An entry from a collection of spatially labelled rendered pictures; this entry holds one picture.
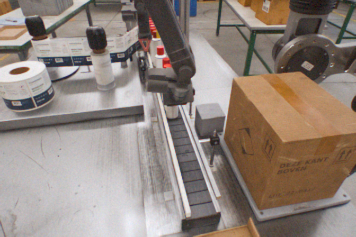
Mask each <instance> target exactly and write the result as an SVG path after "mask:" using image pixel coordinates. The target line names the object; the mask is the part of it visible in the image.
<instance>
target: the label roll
mask: <svg viewBox="0 0 356 237"><path fill-rule="evenodd" d="M0 95H1V97H2V98H3V100H4V102H5V104H6V106H7V108H8V109H9V110H12V111H16V112H24V111H30V110H34V109H37V108H39V107H42V106H44V105H46V104H48V103H49V102H51V101H52V100H53V98H54V97H55V91H54V88H53V86H52V83H51V80H50V78H49V75H48V72H47V69H46V66H45V64H44V63H42V62H39V61H23V62H17V63H13V64H10V65H7V66H5V67H2V68H0Z"/></svg>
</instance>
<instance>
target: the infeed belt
mask: <svg viewBox="0 0 356 237"><path fill-rule="evenodd" d="M166 119H167V118H166ZM167 123H168V127H169V130H170V134H171V138H172V142H173V146H174V150H175V154H176V158H177V161H178V164H179V169H180V172H181V176H182V180H183V184H184V188H185V192H186V196H187V199H188V203H189V207H190V211H191V216H190V217H186V220H187V221H189V220H195V219H198V218H203V217H208V216H214V215H217V213H216V210H215V207H214V205H213V202H212V199H211V196H210V193H209V191H208V187H207V184H206V182H205V179H204V176H203V174H202V171H201V168H200V165H199V162H198V160H197V156H196V154H195V151H194V148H193V145H192V143H191V140H190V137H189V134H188V131H187V129H186V126H185V123H184V120H183V117H182V114H181V112H180V109H179V106H178V117H177V118H176V119H174V120H169V119H167ZM184 212H185V211H184ZM185 216H186V215H185Z"/></svg>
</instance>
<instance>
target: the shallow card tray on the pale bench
mask: <svg viewBox="0 0 356 237"><path fill-rule="evenodd" d="M26 32H28V30H27V28H26V25H4V26H3V27H1V28H0V40H16V39H18V38H19V37H20V36H22V35H23V34H24V33H26Z"/></svg>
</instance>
